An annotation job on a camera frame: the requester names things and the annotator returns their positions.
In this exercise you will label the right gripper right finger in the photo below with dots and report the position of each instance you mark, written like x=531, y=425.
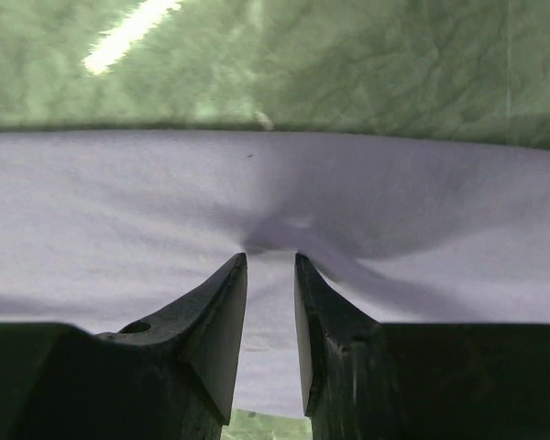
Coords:
x=362, y=379

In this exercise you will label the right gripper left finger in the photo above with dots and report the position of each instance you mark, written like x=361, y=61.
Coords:
x=168, y=375

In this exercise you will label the purple t shirt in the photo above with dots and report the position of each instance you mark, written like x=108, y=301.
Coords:
x=99, y=228

